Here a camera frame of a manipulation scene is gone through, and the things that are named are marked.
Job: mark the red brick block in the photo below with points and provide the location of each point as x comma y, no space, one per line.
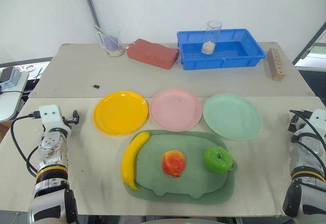
152,53

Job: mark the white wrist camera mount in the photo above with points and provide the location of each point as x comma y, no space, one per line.
51,115
318,119

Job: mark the yellow plastic plate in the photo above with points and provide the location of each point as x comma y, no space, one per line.
121,112

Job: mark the blue plastic bin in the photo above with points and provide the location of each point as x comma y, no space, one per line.
220,52

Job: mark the red orange apple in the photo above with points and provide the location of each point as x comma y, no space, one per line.
173,163

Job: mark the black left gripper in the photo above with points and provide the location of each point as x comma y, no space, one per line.
66,121

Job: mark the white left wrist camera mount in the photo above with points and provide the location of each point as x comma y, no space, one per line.
51,115

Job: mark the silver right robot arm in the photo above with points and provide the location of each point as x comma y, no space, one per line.
304,173

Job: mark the tall clear glass with grains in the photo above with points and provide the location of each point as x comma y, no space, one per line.
211,39

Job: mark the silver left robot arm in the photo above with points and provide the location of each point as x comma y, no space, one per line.
49,157

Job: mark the clear measuring cup purple scoop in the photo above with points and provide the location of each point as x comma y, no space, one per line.
112,43

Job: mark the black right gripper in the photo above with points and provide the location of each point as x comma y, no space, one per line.
295,124

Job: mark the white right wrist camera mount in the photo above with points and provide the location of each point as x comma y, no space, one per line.
318,119

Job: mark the grey device on side table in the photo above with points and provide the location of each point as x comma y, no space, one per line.
10,75

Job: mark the mint green plastic plate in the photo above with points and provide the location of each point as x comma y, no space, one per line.
232,117

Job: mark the yellow banana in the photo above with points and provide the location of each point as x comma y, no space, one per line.
128,160

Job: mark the dark metal frame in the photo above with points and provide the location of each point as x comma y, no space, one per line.
309,43

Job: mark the metal tweezers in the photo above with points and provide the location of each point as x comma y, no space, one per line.
37,74

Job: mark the white side table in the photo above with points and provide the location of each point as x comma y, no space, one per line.
9,101

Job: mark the wooden block with holes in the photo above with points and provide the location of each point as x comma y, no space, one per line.
275,63

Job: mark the dark green plastic tray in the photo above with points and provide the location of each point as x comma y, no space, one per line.
178,183

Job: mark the grey metal pole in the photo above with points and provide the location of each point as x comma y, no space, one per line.
89,1

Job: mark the pink plastic plate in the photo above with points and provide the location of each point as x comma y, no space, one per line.
175,109

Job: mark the green apple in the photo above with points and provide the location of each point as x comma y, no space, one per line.
218,160

